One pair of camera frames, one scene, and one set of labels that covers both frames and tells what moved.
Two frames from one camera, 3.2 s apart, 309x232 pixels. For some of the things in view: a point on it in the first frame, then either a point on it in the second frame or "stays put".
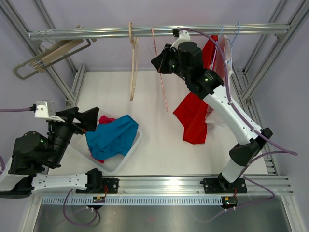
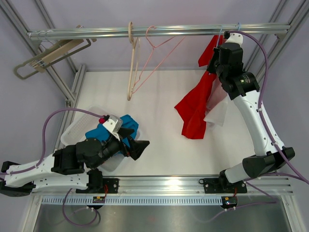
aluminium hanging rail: (157, 32) stays put
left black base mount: (109, 186) stays put
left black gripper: (88, 119) → (137, 148)
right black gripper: (163, 62) → (210, 67)
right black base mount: (221, 185) stays put
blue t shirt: (112, 139) stays put
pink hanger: (160, 69) → (181, 37)
